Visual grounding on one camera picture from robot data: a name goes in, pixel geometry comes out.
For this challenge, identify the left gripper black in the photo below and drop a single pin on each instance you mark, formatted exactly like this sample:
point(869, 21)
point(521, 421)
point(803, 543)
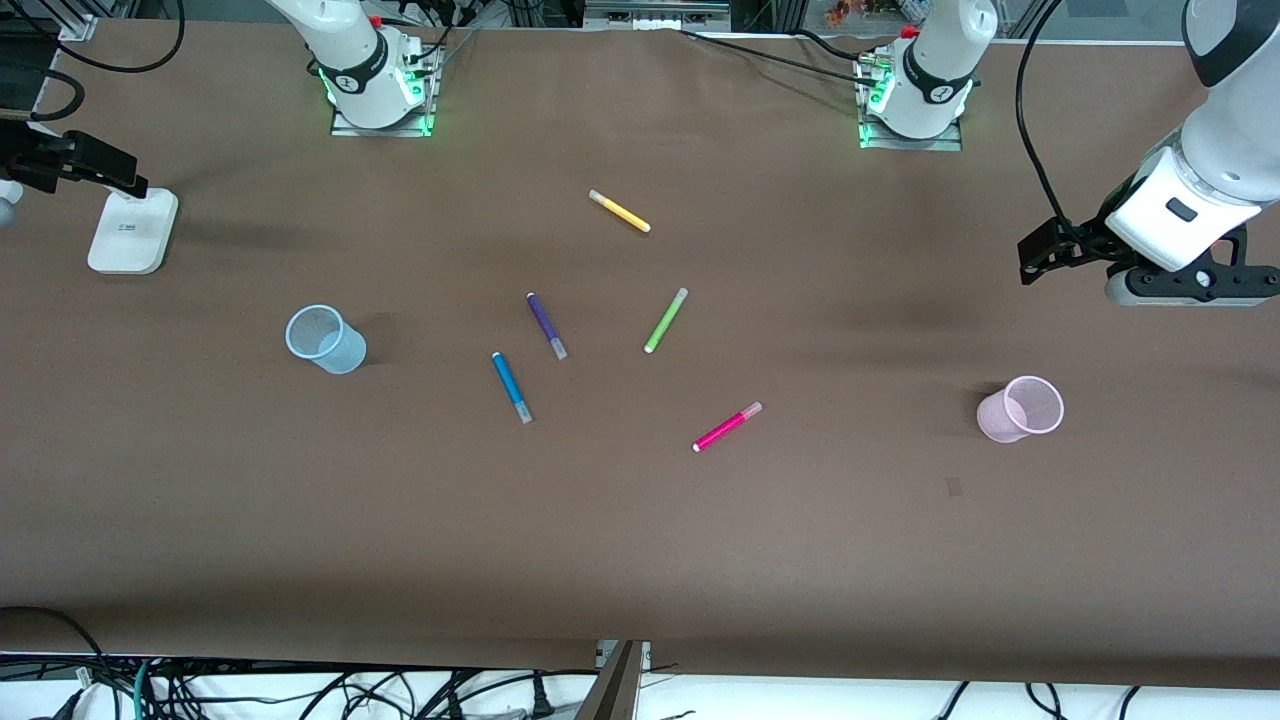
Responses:
point(1084, 243)

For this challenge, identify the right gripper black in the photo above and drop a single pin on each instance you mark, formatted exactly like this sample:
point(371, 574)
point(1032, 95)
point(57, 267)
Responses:
point(38, 163)

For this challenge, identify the pink marker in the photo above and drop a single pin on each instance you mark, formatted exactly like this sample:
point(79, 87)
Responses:
point(724, 429)

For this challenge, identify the blue marker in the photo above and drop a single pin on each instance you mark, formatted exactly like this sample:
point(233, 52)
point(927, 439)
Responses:
point(509, 383)

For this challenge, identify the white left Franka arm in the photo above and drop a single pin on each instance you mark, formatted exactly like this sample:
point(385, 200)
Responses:
point(1225, 130)

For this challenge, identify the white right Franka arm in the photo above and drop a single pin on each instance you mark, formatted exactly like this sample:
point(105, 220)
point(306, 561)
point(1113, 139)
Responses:
point(358, 55)

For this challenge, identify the white rectangular stand block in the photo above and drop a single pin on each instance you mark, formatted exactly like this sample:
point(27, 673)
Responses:
point(130, 232)

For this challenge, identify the translucent pink plastic cup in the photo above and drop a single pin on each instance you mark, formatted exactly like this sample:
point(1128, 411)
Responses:
point(1022, 410)

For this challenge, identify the translucent blue plastic cup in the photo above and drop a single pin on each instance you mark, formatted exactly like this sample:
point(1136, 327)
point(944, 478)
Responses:
point(328, 343)

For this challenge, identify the green marker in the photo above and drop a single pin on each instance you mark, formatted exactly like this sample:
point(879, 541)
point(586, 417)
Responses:
point(665, 321)

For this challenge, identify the yellow marker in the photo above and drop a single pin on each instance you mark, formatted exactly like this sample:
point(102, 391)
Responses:
point(620, 211)

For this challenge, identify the purple marker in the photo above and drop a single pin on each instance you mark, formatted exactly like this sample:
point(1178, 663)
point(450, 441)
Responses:
point(545, 323)

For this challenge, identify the black power plug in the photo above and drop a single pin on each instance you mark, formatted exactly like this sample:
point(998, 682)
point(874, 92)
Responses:
point(541, 700)

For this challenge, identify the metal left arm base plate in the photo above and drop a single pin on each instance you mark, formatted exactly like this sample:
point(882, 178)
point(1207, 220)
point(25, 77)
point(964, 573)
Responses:
point(955, 137)

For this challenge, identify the aluminium corner frame piece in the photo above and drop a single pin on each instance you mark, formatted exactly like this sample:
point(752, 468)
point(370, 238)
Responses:
point(78, 25)

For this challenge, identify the silver metal bracket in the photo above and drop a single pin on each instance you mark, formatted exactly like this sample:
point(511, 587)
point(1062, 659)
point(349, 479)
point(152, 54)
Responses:
point(655, 12)

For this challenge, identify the aluminium table frame profile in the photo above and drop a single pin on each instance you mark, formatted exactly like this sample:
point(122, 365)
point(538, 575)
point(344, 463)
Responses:
point(615, 685)

